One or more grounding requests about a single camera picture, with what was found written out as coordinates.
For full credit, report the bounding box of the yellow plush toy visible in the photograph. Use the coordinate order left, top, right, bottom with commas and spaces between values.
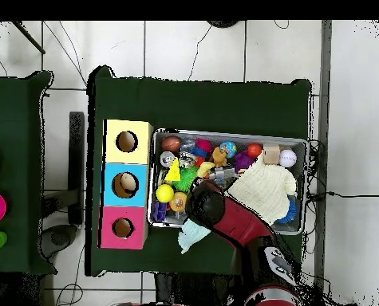
195, 161, 215, 179

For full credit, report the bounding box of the light blue waffle cloth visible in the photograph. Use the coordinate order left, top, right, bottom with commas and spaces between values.
176, 218, 212, 255

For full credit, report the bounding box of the wooden box with three holes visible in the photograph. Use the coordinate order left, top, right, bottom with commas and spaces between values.
97, 119, 154, 250

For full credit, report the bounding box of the silver mesh bin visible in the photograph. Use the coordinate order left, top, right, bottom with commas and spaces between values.
147, 127, 309, 236

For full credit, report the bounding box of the crushed silver can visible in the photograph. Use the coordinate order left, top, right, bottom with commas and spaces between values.
176, 150, 198, 170

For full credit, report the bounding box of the green spiky ball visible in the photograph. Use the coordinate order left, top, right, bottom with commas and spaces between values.
172, 166, 199, 192

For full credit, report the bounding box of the yellow cheese wedge toy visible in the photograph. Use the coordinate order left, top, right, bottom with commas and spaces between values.
164, 157, 182, 182

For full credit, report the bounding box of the brown toy football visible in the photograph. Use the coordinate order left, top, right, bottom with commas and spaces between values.
160, 135, 182, 153

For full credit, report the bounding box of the yellow ball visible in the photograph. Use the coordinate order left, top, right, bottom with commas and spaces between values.
156, 183, 176, 204

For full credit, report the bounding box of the toy hamburger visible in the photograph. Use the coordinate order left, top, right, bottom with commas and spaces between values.
168, 191, 188, 213

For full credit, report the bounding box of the globe print ball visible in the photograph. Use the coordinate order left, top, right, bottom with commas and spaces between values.
219, 140, 238, 159

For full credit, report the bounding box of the cream waffle cloth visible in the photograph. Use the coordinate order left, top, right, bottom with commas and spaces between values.
226, 155, 298, 226

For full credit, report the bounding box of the white baseball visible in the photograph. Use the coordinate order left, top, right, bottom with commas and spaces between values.
278, 148, 298, 169

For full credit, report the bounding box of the black upright panel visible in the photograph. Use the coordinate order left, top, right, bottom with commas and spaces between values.
68, 111, 85, 226

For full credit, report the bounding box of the black round base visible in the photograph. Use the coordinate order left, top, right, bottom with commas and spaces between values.
206, 20, 240, 29

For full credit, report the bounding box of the dark green side tablecloth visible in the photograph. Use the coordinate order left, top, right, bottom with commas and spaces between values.
0, 70, 57, 276

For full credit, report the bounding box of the black tripod leg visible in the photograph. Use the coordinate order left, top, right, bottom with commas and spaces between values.
11, 20, 46, 54

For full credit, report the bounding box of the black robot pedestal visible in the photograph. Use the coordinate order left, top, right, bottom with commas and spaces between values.
153, 272, 231, 306

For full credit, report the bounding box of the black floor cable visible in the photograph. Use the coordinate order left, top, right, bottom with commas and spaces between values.
305, 190, 379, 201

